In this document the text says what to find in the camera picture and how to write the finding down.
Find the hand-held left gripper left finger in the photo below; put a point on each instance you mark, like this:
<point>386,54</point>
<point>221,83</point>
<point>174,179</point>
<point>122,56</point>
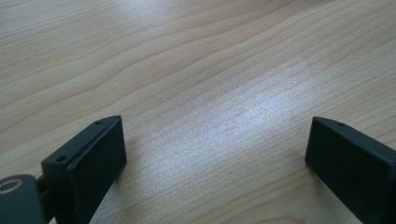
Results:
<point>90,165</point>

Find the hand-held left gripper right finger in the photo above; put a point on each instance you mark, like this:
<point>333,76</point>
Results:
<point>351,165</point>

